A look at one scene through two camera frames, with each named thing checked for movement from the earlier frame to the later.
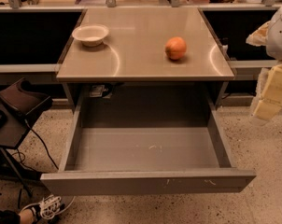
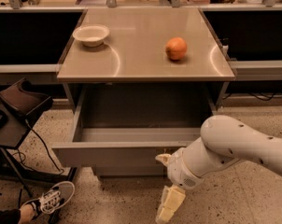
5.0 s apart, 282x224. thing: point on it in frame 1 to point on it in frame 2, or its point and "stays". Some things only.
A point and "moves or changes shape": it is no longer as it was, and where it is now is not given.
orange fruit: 176,48 stays
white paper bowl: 91,35 stays
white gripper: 279,36 to 179,172
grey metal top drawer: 148,140 moves or changes shape
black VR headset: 24,100 stays
